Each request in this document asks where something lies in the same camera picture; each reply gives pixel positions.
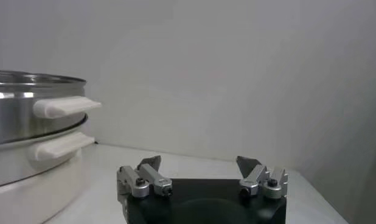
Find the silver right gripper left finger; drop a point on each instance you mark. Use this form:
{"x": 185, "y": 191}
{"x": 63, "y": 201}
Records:
{"x": 139, "y": 185}

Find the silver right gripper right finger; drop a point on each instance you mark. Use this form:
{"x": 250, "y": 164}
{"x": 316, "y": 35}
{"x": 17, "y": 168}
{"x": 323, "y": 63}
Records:
{"x": 255, "y": 179}

